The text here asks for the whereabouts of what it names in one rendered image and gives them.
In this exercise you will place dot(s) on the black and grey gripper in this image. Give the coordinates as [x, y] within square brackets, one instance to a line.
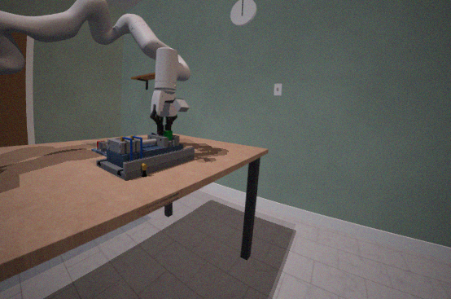
[158, 105]

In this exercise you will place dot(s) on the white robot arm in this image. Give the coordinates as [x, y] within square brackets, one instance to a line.
[169, 65]

